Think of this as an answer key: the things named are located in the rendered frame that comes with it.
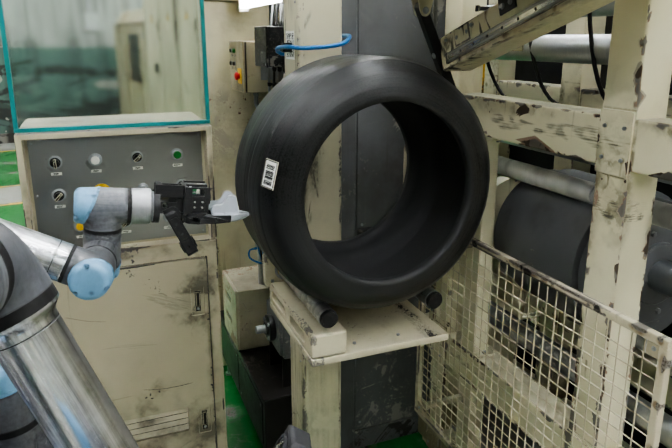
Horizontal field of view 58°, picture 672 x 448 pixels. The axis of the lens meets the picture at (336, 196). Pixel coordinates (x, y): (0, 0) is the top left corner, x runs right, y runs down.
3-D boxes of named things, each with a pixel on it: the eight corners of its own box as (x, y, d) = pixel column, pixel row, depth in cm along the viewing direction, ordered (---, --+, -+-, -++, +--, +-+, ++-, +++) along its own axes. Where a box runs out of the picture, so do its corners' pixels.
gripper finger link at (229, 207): (254, 196, 135) (212, 195, 131) (252, 222, 136) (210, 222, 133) (251, 193, 138) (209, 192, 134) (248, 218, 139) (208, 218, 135)
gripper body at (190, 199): (214, 188, 130) (155, 186, 126) (211, 227, 132) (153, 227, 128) (207, 181, 137) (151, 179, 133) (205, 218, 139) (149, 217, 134)
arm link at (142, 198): (131, 227, 126) (128, 217, 133) (154, 228, 128) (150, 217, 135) (133, 192, 124) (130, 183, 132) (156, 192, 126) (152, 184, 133)
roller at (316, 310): (280, 278, 173) (274, 265, 171) (294, 271, 174) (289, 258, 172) (324, 332, 141) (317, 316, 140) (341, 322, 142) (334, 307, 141)
